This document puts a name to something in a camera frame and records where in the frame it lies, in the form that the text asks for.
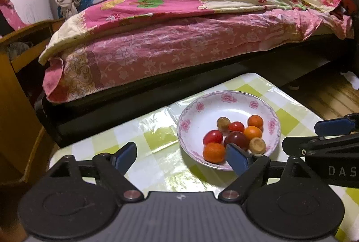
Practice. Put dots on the bed with pink quilt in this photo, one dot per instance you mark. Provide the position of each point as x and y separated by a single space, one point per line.
112 116

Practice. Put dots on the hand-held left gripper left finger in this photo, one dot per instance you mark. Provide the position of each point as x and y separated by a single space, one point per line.
126 157

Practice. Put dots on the dark red garment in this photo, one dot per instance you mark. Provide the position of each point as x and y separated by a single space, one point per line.
347 5

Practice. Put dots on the floral pink quilt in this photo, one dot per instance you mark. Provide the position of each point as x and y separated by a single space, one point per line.
174 4

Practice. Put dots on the pink patterned bedsheet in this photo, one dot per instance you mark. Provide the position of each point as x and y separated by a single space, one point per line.
168 48

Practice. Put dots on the pink cloth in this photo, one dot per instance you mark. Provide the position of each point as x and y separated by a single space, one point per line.
11 13

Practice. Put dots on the small red tomato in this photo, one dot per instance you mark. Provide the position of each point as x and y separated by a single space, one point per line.
236 127

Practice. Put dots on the green white checked tablecloth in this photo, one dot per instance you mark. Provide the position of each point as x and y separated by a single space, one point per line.
157 158

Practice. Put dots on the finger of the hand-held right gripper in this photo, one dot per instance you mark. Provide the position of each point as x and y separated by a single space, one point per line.
297 146
332 127

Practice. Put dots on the white paper scrap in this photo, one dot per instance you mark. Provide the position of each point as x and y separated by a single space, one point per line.
350 78

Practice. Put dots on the white plate with pink flowers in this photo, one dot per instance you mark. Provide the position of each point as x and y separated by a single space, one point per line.
196 118

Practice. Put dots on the brown longan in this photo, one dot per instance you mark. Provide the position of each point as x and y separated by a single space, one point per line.
223 123
257 145

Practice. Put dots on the wooden cabinet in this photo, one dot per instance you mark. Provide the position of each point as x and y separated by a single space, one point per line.
16 107

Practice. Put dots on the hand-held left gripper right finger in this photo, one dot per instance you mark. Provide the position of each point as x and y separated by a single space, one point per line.
237 159

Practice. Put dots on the orange mandarin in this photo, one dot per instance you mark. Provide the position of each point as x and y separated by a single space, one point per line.
255 121
252 132
214 152

